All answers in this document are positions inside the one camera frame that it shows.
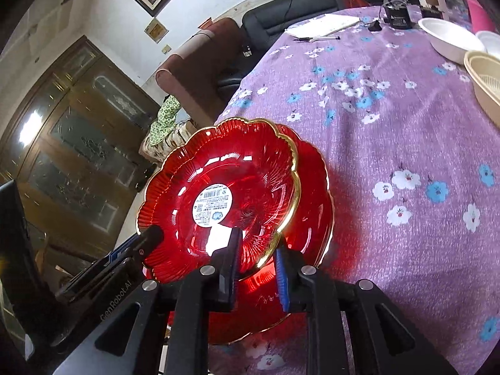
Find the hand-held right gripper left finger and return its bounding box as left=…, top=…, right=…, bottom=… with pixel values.
left=52, top=227, right=245, bottom=375

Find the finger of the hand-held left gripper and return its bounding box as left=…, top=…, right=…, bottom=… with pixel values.
left=57, top=256, right=135, bottom=302
left=106, top=224, right=165, bottom=268

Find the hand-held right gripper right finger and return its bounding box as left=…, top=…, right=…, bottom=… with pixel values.
left=274, top=238, right=459, bottom=375

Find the red glass plate gold rim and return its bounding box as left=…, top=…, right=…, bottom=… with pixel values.
left=142, top=124, right=334, bottom=345

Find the large white bowl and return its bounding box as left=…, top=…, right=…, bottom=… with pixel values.
left=418, top=17, right=487, bottom=65

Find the small white bowl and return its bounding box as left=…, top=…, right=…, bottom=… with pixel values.
left=477, top=30, right=500, bottom=60

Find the wicker chair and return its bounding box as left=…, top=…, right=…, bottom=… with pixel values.
left=138, top=119, right=198, bottom=163

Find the green patterned blanket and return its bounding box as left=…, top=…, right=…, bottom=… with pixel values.
left=142, top=94, right=182, bottom=155

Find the wooden glass-door cabinet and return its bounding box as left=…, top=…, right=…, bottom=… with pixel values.
left=0, top=35, right=161, bottom=251

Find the brown armchair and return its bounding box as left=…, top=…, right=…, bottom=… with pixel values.
left=155, top=17, right=251, bottom=126

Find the purple floral tablecloth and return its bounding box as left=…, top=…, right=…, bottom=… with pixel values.
left=168, top=4, right=500, bottom=375

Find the small framed picture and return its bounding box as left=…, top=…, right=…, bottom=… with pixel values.
left=144, top=18, right=169, bottom=43

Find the white notebook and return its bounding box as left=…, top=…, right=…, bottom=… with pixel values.
left=284, top=13, right=361, bottom=39

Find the black sofa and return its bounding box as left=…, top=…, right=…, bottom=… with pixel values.
left=217, top=0, right=430, bottom=98

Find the beige plastic bowl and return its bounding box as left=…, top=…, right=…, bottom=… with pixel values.
left=463, top=50, right=500, bottom=129

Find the black tabletop device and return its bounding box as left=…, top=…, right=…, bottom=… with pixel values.
left=381, top=0, right=413, bottom=30

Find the pink mesh cup holder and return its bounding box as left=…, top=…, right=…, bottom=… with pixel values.
left=461, top=0, right=497, bottom=34

